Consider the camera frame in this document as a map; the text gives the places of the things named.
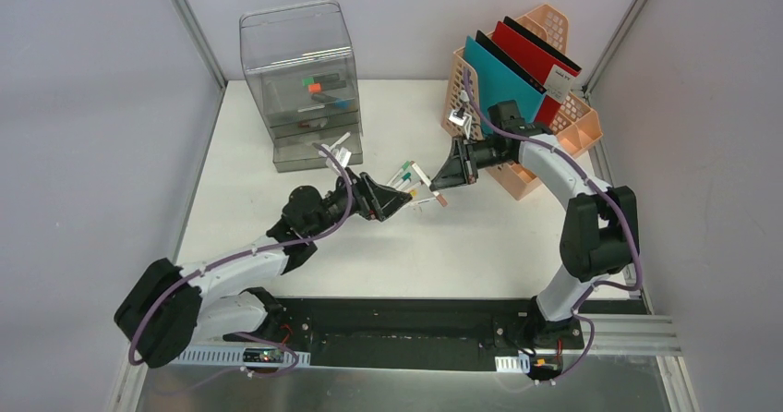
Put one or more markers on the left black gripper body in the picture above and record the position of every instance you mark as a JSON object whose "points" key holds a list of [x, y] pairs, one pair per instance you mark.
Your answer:
{"points": [[366, 196]]}

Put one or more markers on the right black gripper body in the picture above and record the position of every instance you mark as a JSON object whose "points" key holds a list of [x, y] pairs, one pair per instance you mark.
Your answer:
{"points": [[488, 153]]}

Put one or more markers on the brown cap marker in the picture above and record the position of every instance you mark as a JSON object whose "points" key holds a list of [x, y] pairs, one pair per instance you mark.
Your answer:
{"points": [[428, 183]]}

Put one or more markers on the purple cap marker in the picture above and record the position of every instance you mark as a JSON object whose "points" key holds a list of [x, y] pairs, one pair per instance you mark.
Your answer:
{"points": [[337, 145]]}

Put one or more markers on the teal folder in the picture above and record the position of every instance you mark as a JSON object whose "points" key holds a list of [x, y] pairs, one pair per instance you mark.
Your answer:
{"points": [[501, 79]]}

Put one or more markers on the red folder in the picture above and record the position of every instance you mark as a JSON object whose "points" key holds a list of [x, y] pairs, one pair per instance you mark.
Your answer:
{"points": [[552, 69]]}

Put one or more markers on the blue cap black highlighter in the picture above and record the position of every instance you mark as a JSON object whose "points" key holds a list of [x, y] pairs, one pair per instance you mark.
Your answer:
{"points": [[324, 98]]}

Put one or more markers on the orange cap black highlighter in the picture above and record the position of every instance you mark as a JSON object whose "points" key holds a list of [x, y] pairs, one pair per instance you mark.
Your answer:
{"points": [[318, 87]]}

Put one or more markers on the green cap black highlighter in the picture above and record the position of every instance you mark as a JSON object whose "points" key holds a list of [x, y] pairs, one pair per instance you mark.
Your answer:
{"points": [[328, 77]]}

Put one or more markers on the clear grey drawer organizer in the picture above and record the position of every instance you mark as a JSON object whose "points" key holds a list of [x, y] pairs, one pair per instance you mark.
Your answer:
{"points": [[279, 47]]}

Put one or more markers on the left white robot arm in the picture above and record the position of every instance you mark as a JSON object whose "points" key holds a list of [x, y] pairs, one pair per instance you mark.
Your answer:
{"points": [[172, 306]]}

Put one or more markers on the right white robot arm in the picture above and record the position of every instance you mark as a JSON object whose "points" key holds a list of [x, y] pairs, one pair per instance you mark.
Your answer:
{"points": [[600, 231]]}

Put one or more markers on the teal cap marker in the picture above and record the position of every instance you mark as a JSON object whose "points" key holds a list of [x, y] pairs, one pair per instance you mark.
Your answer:
{"points": [[403, 179]]}

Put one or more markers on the peach plastic file rack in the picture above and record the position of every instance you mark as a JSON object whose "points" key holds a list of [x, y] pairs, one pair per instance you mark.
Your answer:
{"points": [[576, 125]]}

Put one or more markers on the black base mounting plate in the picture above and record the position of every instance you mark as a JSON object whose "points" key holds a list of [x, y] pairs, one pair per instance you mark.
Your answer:
{"points": [[410, 334]]}

